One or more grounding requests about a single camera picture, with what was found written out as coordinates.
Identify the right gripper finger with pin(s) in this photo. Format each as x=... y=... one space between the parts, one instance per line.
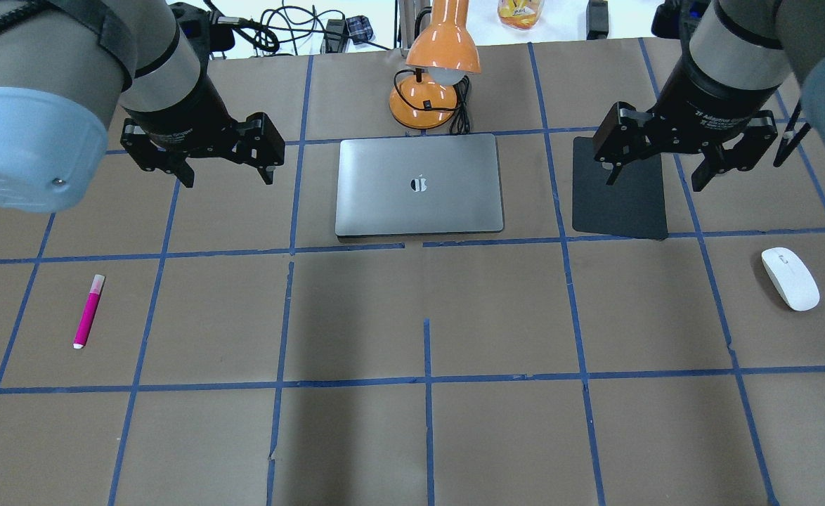
x=614 y=170
x=704 y=173

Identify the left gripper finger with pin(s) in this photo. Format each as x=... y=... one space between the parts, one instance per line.
x=183 y=172
x=266 y=169

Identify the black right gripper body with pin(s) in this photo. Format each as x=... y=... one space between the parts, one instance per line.
x=706 y=95

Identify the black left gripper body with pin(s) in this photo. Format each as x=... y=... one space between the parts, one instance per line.
x=189 y=116

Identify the pink highlighter pen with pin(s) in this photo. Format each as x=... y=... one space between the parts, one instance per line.
x=89 y=313

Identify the white computer mouse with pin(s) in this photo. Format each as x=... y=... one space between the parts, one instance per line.
x=791 y=278

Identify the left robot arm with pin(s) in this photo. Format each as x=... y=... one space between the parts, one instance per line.
x=65 y=66

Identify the black mousepad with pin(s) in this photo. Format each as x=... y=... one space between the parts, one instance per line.
x=633 y=207

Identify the black power adapter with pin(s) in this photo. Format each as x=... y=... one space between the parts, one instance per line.
x=597 y=23

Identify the silver closed laptop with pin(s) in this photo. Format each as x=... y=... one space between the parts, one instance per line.
x=424 y=185

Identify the orange desk lamp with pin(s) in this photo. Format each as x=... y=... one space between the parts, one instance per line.
x=442 y=54

